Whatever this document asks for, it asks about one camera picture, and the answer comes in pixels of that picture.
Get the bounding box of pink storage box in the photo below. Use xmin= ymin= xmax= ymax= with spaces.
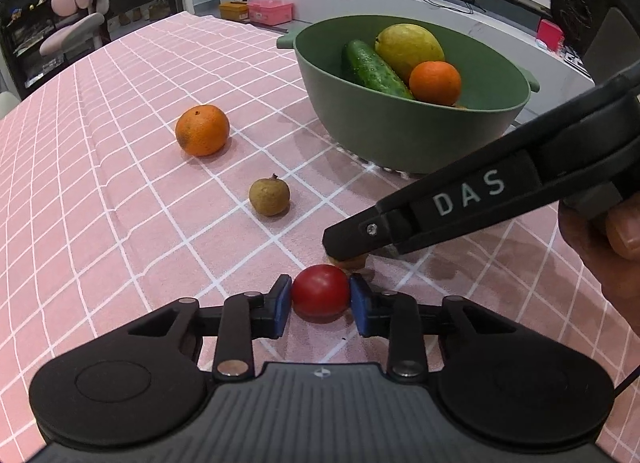
xmin=247 ymin=0 xmax=295 ymax=26

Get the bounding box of orange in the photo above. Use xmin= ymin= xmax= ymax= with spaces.
xmin=175 ymin=104 xmax=231 ymax=157
xmin=408 ymin=60 xmax=462 ymax=107

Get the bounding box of pink checked tablecloth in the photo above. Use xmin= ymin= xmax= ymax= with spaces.
xmin=0 ymin=10 xmax=640 ymax=463

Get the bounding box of yellow green pear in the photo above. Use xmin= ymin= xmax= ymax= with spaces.
xmin=374 ymin=23 xmax=446 ymax=85

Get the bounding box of green cucumber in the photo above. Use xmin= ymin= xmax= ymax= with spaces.
xmin=341 ymin=39 xmax=416 ymax=100

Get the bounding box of red box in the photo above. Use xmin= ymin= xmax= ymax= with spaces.
xmin=537 ymin=18 xmax=566 ymax=49

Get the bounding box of white tv stand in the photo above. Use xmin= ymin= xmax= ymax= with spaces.
xmin=217 ymin=0 xmax=596 ymax=79

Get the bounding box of red tomato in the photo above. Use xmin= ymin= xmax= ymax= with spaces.
xmin=291 ymin=264 xmax=351 ymax=322

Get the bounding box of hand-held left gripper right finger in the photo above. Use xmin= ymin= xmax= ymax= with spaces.
xmin=349 ymin=273 xmax=523 ymax=380

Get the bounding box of person's right hand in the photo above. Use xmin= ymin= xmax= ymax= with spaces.
xmin=557 ymin=187 xmax=640 ymax=339

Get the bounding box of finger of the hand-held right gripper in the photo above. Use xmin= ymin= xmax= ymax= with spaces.
xmin=322 ymin=186 xmax=427 ymax=262

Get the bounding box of green plastic colander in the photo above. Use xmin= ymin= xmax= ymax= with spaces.
xmin=276 ymin=14 xmax=542 ymax=179

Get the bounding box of black cable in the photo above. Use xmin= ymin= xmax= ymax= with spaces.
xmin=611 ymin=360 xmax=640 ymax=400

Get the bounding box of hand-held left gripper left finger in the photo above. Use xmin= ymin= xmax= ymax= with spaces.
xmin=122 ymin=274 xmax=293 ymax=381

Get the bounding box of yellow storage box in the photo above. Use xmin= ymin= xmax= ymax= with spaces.
xmin=219 ymin=0 xmax=251 ymax=21

